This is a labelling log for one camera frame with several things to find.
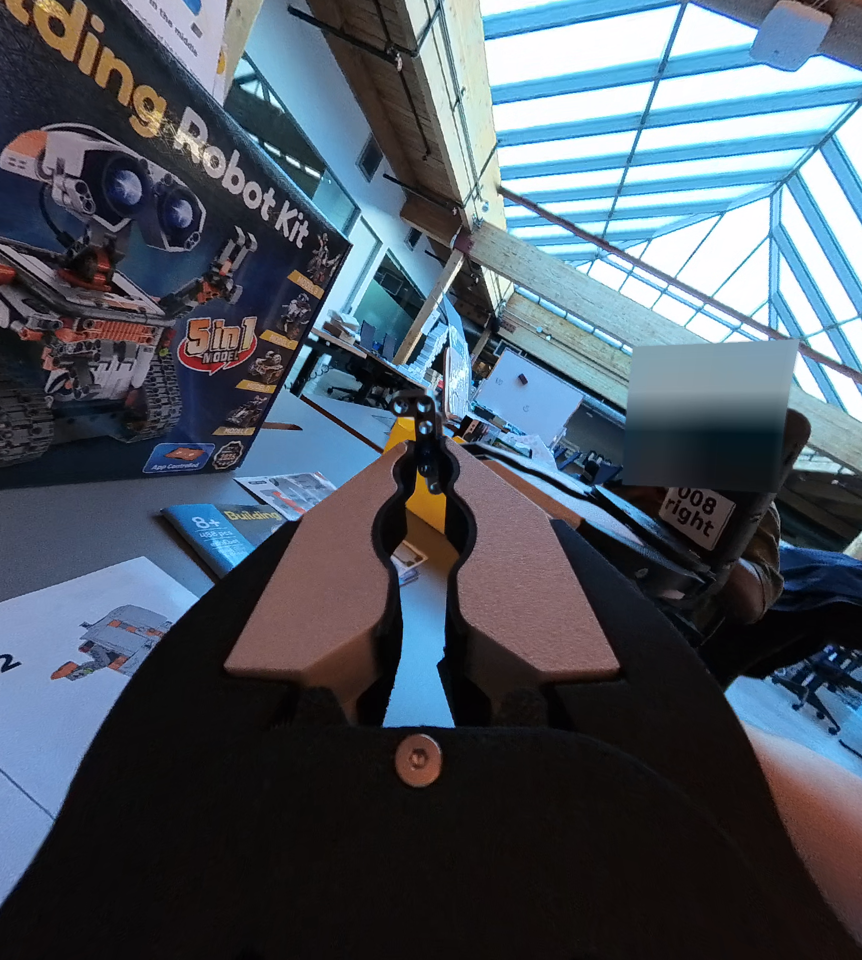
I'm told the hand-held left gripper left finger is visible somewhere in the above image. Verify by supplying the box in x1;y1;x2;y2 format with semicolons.
224;441;411;727

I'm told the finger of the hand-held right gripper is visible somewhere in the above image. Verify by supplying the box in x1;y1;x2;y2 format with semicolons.
476;442;648;555

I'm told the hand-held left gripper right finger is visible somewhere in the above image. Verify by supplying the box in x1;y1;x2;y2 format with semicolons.
442;438;621;727

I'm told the dark grey angled beam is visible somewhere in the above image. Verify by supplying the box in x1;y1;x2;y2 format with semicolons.
392;390;448;496

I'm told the person's right forearm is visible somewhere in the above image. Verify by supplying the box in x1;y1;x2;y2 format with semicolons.
744;723;862;960

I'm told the grey desk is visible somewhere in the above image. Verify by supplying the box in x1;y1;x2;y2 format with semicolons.
0;390;469;729

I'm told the white task sheet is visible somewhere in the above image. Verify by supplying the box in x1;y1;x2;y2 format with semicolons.
119;0;263;106

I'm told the person's right hand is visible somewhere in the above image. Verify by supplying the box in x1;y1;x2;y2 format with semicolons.
723;506;786;627

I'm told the whiteboard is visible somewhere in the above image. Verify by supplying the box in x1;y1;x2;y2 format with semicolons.
472;348;585;451

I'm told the sticker sheet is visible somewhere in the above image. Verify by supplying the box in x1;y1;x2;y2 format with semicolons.
234;471;338;522

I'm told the blue manual booklet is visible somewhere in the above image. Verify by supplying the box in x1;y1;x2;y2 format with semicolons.
159;502;287;580

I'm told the yellow storage bin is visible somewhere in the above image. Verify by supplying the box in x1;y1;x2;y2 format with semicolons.
382;416;462;571

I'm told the leaning cardboard board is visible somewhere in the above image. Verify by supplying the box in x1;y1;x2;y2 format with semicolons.
438;307;474;421

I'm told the dark blue jacket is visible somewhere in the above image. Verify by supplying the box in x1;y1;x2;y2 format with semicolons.
701;543;862;684

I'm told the black office chair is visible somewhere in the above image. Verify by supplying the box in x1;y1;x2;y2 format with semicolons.
772;645;862;734

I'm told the open instruction booklet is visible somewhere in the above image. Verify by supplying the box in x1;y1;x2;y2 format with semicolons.
0;556;199;960

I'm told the blue toy box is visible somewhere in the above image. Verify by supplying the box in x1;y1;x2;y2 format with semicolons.
0;0;353;494

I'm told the white ceiling box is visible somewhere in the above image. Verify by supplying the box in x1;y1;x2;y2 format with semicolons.
749;0;833;72

